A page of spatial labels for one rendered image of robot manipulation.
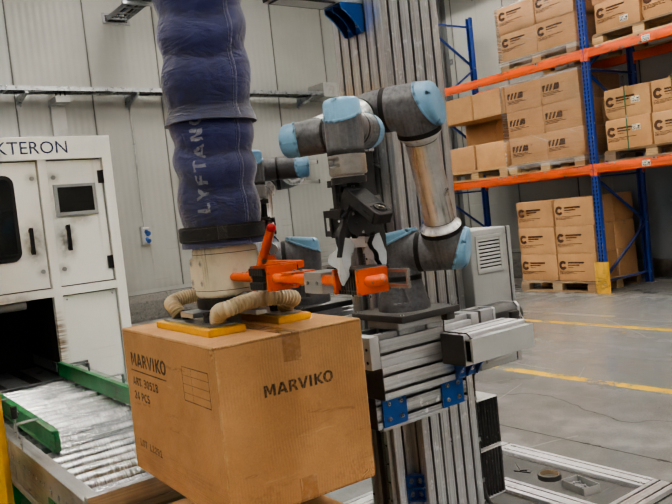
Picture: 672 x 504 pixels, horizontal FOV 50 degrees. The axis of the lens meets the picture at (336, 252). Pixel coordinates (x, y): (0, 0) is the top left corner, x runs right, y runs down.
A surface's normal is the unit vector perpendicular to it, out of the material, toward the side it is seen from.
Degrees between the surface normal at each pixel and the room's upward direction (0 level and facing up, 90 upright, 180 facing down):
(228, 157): 68
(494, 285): 90
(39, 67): 90
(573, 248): 93
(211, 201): 75
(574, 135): 90
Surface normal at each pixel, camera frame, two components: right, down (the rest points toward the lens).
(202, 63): 0.18, -0.25
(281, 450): 0.57, -0.01
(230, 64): 0.62, -0.25
